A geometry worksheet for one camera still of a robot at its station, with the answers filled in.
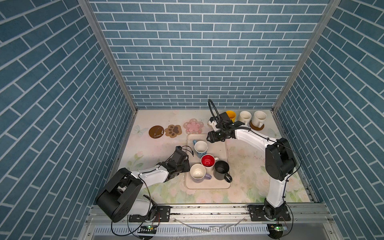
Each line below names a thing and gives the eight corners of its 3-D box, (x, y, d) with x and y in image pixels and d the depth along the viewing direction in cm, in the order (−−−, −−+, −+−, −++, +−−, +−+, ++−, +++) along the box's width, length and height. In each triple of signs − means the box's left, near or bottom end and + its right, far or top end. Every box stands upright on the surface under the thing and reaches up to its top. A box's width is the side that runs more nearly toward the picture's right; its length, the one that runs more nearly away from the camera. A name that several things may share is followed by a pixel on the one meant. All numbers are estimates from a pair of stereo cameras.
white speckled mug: (249, 129, 111) (253, 120, 103) (252, 118, 117) (256, 109, 110) (260, 133, 108) (264, 124, 101) (262, 122, 115) (267, 113, 107)
